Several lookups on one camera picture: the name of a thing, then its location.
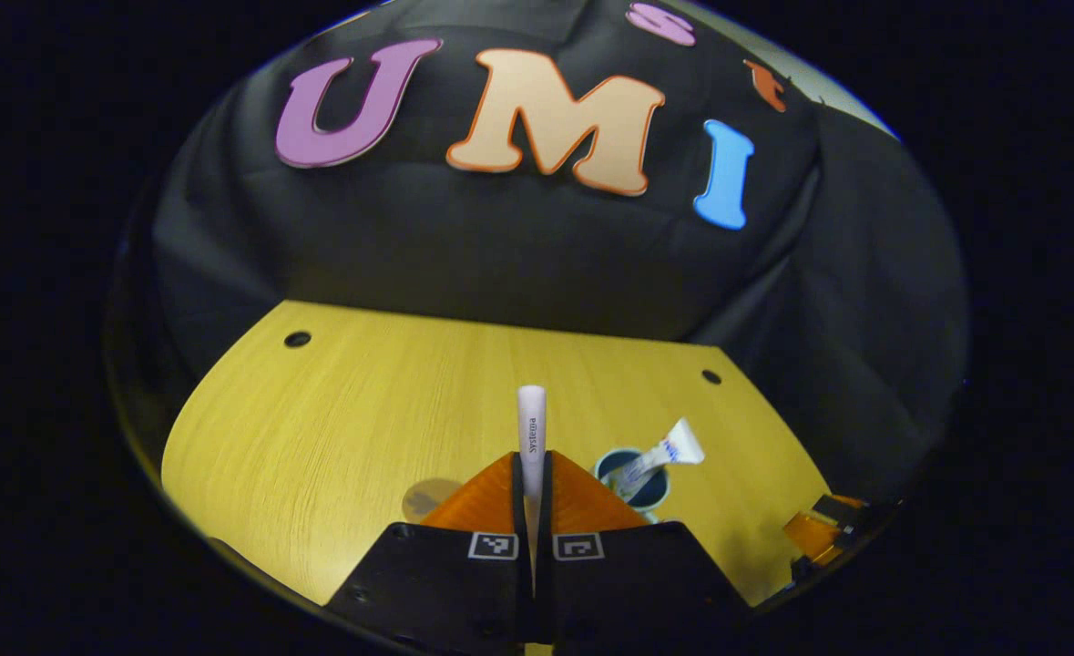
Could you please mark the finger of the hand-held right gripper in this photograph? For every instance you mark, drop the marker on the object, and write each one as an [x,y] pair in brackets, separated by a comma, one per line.
[810,536]

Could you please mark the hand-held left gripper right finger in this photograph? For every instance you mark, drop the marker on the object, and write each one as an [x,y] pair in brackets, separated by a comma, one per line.
[637,583]

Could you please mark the white toothbrush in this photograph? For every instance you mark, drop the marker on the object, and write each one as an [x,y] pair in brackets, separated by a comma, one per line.
[531,419]

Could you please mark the black backdrop cloth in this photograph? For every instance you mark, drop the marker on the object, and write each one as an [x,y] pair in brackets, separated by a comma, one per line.
[500,246]

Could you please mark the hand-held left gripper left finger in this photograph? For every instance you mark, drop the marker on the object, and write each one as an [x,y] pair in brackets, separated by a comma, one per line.
[445,583]

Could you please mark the round cork coaster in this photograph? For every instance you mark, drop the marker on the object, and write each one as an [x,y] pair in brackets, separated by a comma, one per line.
[423,499]

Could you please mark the white toothpaste tube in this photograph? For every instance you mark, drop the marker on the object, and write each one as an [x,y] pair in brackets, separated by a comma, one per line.
[673,448]

